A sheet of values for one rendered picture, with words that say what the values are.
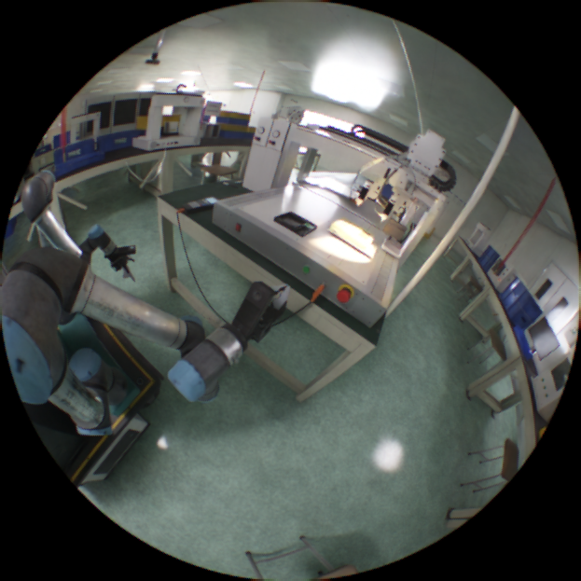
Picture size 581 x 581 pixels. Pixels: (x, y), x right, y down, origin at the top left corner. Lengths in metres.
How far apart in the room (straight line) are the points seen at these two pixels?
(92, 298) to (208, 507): 1.09
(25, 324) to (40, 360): 0.04
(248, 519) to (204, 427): 0.58
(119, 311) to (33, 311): 0.18
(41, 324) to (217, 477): 1.06
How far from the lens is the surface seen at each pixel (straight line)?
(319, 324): 0.68
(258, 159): 1.28
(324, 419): 1.33
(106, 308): 0.40
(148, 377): 0.96
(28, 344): 0.29
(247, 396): 1.23
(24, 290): 0.32
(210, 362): 0.38
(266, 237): 0.68
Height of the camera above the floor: 1.19
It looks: 43 degrees down
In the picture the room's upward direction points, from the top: 23 degrees clockwise
